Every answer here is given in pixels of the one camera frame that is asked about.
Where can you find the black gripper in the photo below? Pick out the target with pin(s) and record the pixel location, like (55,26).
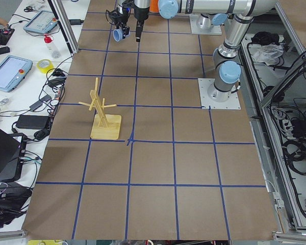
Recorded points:
(140,15)
(121,17)

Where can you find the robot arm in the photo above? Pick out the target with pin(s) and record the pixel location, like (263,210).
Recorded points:
(228,71)
(167,9)

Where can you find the wooden cup rack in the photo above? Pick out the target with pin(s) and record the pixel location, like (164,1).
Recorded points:
(105,126)

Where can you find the orange can container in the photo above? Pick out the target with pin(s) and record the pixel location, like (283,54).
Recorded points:
(154,8)

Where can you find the red cap squeeze bottle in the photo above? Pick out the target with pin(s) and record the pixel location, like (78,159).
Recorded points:
(49,42)

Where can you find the far teach pendant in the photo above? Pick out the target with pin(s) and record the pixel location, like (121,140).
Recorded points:
(42,23)

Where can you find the teach pendant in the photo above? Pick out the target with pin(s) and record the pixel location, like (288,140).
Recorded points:
(13,70)
(42,23)

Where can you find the yellow tape roll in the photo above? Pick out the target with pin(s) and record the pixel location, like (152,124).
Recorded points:
(45,65)

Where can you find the brown paper table cover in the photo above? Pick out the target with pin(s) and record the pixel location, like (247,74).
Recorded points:
(177,171)

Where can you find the near teach pendant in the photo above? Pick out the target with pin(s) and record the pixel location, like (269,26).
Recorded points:
(13,70)

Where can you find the crumpled white cloth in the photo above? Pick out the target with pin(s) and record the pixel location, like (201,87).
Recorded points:
(268,54)

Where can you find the large black power brick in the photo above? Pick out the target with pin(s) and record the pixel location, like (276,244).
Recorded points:
(33,122)

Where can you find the black laptop computer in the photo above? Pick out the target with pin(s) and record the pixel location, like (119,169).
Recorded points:
(12,149)

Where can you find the aluminium frame post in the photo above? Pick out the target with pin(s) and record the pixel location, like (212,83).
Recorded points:
(60,14)

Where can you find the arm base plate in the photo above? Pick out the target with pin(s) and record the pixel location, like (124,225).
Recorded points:
(211,98)
(206,24)

